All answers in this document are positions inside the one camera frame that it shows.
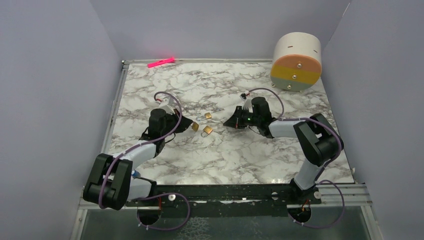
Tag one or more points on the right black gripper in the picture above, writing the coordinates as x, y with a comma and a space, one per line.
232, 121

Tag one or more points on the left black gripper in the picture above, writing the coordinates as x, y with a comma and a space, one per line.
184, 124

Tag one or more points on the brass padlock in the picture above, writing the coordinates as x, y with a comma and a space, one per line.
207, 130
206, 116
195, 126

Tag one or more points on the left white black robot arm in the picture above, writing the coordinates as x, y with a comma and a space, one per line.
113, 180

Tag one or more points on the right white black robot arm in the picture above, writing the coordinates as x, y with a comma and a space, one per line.
319, 141

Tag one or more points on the pink marker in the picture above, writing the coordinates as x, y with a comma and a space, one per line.
161, 62

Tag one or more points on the blue capacitor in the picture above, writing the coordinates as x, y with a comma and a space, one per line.
135, 174

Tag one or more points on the cream cylinder with coloured face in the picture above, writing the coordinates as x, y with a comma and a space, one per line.
297, 62

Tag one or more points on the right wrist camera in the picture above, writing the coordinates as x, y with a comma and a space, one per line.
247, 100

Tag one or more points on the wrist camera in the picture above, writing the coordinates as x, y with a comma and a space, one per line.
167, 105
247, 100

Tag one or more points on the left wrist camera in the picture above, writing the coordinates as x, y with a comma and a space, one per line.
167, 105

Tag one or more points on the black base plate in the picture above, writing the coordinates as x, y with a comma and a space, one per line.
177, 200

